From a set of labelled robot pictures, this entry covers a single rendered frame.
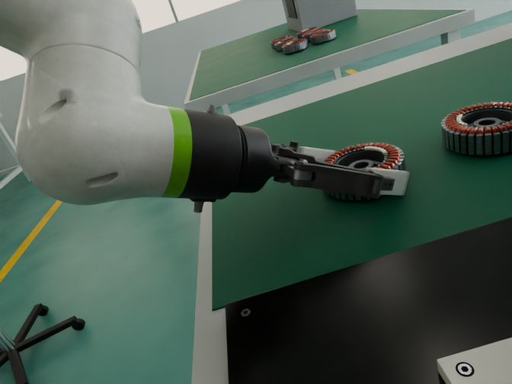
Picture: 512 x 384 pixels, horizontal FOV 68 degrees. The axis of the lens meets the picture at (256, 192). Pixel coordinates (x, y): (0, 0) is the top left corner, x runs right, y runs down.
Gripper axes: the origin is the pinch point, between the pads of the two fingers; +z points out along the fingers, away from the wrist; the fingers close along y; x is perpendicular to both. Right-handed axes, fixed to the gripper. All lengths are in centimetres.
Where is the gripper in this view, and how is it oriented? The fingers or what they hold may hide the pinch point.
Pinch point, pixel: (360, 170)
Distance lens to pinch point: 54.2
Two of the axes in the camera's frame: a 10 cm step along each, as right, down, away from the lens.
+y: 4.7, 2.8, -8.3
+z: 8.6, 0.4, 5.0
